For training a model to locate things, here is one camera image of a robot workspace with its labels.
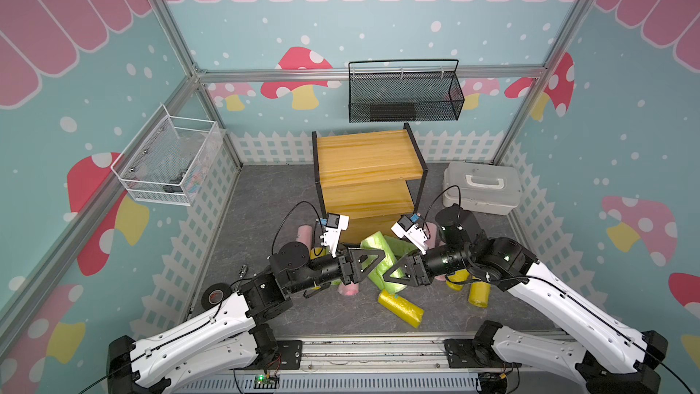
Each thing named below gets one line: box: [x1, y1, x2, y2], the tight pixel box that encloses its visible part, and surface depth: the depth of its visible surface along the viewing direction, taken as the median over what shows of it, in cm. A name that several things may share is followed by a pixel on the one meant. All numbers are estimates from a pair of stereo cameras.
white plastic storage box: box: [442, 161, 523, 217], surface depth 101 cm
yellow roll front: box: [378, 290, 425, 329], surface depth 81 cm
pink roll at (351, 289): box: [337, 280, 360, 296], surface depth 85 cm
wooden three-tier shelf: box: [311, 122, 428, 246], surface depth 78 cm
